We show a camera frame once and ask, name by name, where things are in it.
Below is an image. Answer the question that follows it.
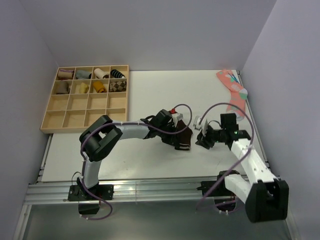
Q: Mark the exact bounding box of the grey brown rolled sock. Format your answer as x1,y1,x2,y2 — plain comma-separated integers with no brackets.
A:
55,81,70,95

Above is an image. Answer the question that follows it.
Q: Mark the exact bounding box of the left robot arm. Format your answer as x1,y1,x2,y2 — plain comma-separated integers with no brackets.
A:
77,109,193,200

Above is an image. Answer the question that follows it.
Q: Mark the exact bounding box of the brown sock with striped cuff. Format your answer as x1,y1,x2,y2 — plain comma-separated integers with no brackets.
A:
172,120,193,146

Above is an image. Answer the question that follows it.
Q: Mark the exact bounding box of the wooden compartment tray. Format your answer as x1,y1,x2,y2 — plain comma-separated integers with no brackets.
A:
40,65,130,134

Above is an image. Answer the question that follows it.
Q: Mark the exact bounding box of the pale yellow rolled sock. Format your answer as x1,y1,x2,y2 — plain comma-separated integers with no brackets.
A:
75,82,90,94

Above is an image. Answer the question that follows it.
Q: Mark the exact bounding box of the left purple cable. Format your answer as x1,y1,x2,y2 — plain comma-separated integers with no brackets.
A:
79,103,193,221

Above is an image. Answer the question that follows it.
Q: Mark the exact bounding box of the brown checkered rolled sock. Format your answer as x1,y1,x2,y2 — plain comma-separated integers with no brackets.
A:
109,80,127,93

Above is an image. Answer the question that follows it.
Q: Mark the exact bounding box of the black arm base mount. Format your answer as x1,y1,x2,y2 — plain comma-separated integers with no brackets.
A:
196,180,235,197

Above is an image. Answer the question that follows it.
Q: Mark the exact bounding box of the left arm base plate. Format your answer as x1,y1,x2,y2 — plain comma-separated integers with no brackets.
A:
67,184,115,202

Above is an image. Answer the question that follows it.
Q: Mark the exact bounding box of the black white striped rolled sock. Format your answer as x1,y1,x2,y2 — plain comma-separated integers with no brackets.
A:
110,69,125,79

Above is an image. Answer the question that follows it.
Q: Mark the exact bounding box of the pink patterned sock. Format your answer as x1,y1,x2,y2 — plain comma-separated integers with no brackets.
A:
216,69,248,122

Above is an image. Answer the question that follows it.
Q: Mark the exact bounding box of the beige striped rolled sock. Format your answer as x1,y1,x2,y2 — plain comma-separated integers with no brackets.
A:
57,69,75,79

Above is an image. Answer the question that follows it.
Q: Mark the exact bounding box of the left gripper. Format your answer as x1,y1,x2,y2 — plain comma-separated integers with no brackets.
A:
157,123,179,148

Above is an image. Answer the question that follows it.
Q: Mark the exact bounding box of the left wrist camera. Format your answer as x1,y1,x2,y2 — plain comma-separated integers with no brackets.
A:
169,108,184,122

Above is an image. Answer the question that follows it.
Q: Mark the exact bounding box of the grey blue rolled sock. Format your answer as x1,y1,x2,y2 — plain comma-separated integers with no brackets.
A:
75,69,92,80

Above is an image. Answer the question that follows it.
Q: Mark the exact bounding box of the mustard yellow rolled sock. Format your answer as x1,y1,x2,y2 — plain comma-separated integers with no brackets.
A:
92,81,107,93

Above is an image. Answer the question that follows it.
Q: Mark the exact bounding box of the aluminium frame rail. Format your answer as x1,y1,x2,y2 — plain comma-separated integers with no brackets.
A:
23,177,216,205

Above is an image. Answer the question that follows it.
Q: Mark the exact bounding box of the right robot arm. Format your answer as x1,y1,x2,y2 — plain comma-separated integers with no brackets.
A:
193,113,289,223

